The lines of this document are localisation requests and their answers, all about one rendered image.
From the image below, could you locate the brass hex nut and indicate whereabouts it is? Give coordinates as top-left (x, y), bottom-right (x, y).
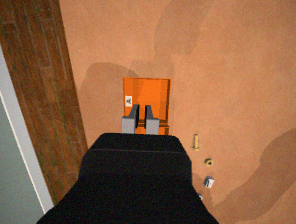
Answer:
top-left (205, 158), bottom-right (213, 166)

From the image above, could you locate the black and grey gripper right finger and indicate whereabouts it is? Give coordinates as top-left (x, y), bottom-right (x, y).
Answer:
top-left (144, 105), bottom-right (159, 135)

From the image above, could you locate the tan bolt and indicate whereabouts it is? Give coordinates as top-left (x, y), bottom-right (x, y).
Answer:
top-left (193, 135), bottom-right (199, 151)

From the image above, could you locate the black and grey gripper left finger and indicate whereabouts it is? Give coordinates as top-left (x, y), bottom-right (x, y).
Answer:
top-left (121, 104), bottom-right (140, 134)

